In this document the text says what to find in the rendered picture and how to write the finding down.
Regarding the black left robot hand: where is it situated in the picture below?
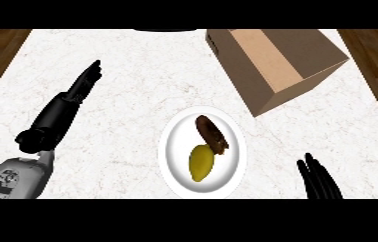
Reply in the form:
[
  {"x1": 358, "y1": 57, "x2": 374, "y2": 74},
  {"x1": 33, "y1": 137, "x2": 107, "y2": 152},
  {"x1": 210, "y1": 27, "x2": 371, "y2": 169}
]
[{"x1": 14, "y1": 59, "x2": 104, "y2": 155}]

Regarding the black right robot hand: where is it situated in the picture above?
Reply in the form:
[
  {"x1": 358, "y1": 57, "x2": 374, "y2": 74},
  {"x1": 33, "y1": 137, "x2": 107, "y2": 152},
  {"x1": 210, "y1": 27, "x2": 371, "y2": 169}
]
[{"x1": 296, "y1": 152, "x2": 344, "y2": 200}]

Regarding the yellow lemon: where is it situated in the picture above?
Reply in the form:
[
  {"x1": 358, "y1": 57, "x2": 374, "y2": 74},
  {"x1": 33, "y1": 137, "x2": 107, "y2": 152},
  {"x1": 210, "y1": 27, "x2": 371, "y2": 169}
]
[{"x1": 188, "y1": 143, "x2": 217, "y2": 183}]

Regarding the white oval plate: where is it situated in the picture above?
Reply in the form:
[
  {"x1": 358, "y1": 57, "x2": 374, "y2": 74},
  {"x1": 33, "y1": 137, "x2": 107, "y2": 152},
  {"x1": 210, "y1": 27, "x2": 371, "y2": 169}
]
[{"x1": 158, "y1": 106, "x2": 248, "y2": 200}]

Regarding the brown cardboard box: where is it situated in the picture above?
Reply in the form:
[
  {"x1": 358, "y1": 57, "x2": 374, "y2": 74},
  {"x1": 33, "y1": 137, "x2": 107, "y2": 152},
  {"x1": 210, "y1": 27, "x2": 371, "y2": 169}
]
[{"x1": 204, "y1": 29, "x2": 352, "y2": 118}]

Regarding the dark brown oblong food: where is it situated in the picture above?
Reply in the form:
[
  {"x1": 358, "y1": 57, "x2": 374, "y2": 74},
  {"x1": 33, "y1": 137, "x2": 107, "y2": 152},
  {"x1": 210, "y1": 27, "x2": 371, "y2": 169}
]
[{"x1": 194, "y1": 114, "x2": 231, "y2": 156}]

